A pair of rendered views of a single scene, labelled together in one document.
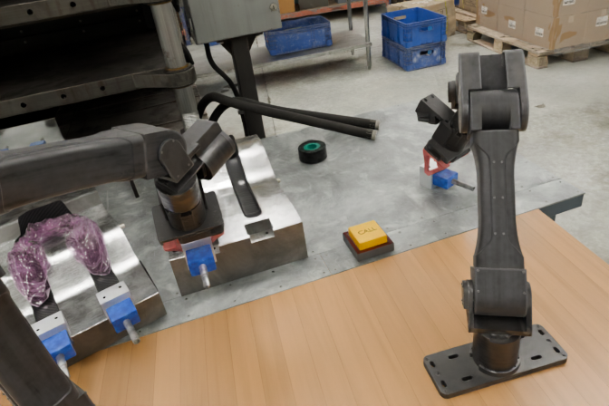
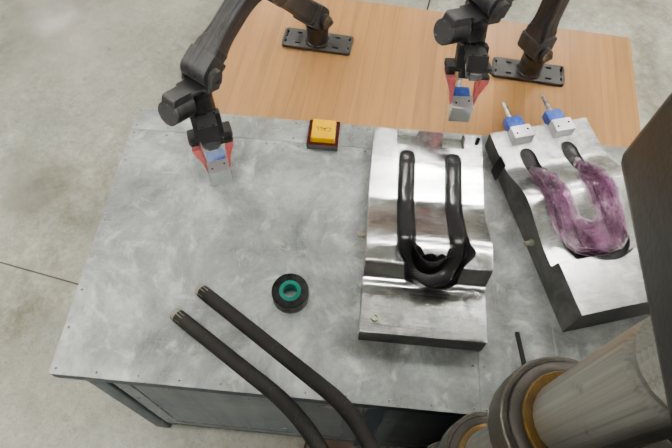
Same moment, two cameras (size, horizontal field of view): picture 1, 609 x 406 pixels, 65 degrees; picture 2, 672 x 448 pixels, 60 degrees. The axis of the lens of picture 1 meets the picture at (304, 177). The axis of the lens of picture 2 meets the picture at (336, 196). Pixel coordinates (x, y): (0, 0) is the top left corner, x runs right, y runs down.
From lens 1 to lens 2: 1.73 m
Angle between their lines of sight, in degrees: 90
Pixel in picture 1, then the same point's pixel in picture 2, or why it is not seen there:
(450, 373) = (343, 42)
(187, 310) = not seen: hidden behind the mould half
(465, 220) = (241, 125)
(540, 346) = (293, 35)
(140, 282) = (504, 149)
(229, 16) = not seen: outside the picture
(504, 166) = not seen: outside the picture
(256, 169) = (383, 213)
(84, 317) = (541, 135)
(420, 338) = (341, 66)
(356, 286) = (353, 110)
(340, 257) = (349, 136)
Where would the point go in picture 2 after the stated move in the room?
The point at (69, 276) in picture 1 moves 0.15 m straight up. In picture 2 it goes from (561, 170) to (585, 132)
